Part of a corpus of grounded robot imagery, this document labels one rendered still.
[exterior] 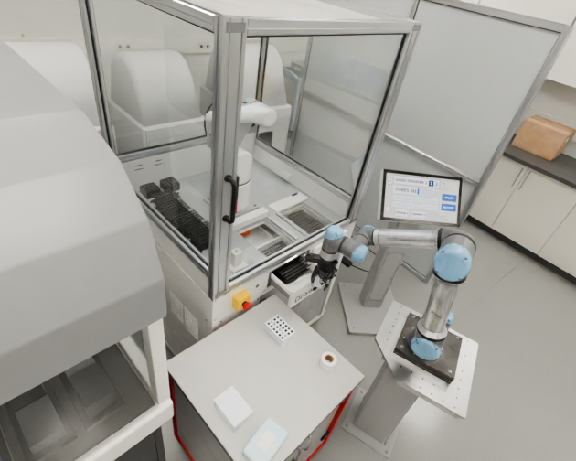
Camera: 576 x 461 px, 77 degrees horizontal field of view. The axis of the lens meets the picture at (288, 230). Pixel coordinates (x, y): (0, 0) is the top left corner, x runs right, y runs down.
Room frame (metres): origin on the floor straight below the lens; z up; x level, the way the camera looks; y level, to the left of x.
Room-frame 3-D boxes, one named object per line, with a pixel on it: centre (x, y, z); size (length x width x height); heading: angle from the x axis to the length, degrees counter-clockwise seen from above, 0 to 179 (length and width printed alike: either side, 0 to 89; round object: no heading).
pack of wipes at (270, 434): (0.54, -0.07, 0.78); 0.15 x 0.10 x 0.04; 151
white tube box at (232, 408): (0.64, 0.07, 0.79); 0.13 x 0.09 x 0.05; 51
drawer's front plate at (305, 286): (1.25, -0.16, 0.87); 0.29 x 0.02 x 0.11; 141
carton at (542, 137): (3.77, -2.36, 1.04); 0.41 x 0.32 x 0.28; 46
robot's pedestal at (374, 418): (1.09, -0.72, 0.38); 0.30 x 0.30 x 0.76; 66
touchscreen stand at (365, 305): (1.98, -0.76, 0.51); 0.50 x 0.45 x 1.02; 10
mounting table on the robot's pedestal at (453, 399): (1.08, -0.74, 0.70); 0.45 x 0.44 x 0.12; 66
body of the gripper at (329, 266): (1.22, -0.20, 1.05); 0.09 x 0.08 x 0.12; 51
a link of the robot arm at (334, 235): (1.22, -0.20, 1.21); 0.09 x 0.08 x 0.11; 64
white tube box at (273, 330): (1.03, -0.05, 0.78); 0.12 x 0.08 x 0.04; 50
